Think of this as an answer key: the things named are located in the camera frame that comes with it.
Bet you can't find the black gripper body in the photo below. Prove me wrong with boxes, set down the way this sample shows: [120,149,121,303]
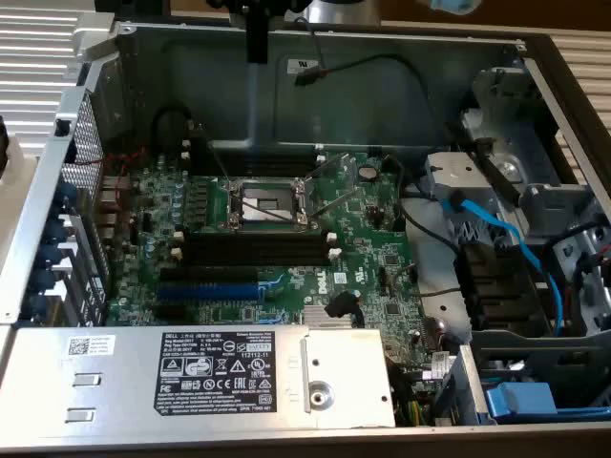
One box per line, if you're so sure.
[204,0,287,12]

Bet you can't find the RAM slot white latches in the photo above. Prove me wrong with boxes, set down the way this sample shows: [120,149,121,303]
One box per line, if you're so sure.
[174,230,338,252]
[180,138,327,157]
[171,246,341,268]
[180,151,327,172]

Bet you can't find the RAM slot black latches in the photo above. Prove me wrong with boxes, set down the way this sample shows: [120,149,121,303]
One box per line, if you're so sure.
[193,151,319,164]
[183,247,333,260]
[185,231,330,243]
[193,166,319,178]

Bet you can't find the black equipment block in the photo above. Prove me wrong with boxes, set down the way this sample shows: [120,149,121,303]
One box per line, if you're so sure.
[94,0,172,15]

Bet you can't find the grey metal PC case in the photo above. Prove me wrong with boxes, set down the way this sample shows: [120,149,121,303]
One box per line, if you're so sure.
[0,11,611,443]

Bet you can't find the thin metal locking lever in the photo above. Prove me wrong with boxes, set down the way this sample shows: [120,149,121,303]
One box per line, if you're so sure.
[209,142,238,190]
[309,188,357,223]

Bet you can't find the CPU socket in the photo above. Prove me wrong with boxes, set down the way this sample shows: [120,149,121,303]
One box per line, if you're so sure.
[226,177,312,235]

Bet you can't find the green Dell motherboard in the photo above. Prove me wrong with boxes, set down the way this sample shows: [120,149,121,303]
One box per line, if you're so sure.
[99,142,462,428]

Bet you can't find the long black expansion slot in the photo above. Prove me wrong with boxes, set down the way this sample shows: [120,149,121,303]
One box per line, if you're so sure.
[159,266,261,283]

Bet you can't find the light blue slot latch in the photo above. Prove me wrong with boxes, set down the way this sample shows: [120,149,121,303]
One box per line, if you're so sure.
[257,274,288,300]

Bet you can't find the blue expansion slot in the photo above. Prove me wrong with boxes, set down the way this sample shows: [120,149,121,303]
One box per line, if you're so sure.
[156,282,262,302]

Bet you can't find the black data plug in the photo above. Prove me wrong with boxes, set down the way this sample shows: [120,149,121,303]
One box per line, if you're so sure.
[326,290,360,319]

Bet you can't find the silver finned chipset heatsink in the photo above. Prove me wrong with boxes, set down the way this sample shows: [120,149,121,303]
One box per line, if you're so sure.
[304,304,357,329]

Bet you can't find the short black expansion slot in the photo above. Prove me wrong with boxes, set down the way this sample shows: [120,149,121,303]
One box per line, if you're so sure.
[153,303,188,321]

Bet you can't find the metal disk bay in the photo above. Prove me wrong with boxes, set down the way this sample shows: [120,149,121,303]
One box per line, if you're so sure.
[424,66,611,426]

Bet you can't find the grey power supply unit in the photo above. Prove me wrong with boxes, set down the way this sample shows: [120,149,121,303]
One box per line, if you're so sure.
[0,325,397,429]

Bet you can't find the black wire red-tipped plug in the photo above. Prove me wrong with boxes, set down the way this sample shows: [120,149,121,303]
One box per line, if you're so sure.
[291,16,433,144]

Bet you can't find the black looped power cable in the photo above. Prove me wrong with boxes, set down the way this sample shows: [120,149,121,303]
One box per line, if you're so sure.
[150,105,193,156]

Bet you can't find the red black twisted wire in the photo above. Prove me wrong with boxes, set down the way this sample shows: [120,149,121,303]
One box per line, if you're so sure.
[74,146,148,168]

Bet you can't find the blue flat data wire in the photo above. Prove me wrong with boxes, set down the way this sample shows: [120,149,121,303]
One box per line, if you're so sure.
[441,190,567,335]

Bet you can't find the yellow black wire bundle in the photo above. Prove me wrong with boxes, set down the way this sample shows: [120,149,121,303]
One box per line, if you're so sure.
[398,398,424,427]

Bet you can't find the blue plastic bay handle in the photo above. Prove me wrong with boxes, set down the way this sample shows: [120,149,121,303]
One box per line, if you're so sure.
[484,381,559,424]

